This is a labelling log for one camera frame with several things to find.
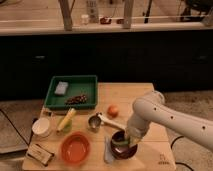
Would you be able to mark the metal measuring cup white handle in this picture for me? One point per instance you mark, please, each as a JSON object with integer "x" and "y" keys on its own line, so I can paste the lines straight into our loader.
{"x": 95, "y": 121}

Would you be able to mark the green plastic tray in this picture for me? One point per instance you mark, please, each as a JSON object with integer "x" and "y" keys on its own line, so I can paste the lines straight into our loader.
{"x": 77, "y": 85}

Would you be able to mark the orange bowl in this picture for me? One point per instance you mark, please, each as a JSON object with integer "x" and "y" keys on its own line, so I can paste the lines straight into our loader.
{"x": 74, "y": 149}

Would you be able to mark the grey sponge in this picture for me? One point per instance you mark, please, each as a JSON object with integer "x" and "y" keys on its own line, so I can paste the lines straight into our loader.
{"x": 61, "y": 88}

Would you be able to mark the red object on shelf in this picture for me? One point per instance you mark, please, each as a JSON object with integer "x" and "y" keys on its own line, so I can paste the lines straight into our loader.
{"x": 105, "y": 20}

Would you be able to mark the dark purple bowl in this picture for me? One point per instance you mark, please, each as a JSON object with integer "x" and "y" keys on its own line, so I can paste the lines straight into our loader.
{"x": 123, "y": 152}

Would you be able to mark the small white jar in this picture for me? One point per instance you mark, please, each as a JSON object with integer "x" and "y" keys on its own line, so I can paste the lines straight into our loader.
{"x": 85, "y": 19}

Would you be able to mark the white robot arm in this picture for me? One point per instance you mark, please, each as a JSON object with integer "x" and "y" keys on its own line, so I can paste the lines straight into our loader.
{"x": 151, "y": 108}

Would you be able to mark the brown nut cluster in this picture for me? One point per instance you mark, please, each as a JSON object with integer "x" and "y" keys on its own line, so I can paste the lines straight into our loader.
{"x": 76, "y": 100}

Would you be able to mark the green pepper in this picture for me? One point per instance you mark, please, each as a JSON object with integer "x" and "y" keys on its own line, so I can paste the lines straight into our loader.
{"x": 119, "y": 139}

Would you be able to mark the orange tomato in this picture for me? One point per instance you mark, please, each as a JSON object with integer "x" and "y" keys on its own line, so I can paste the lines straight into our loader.
{"x": 112, "y": 111}

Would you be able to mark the brown white rectangular block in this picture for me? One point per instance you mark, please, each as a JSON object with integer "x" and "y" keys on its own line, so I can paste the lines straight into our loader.
{"x": 40, "y": 154}

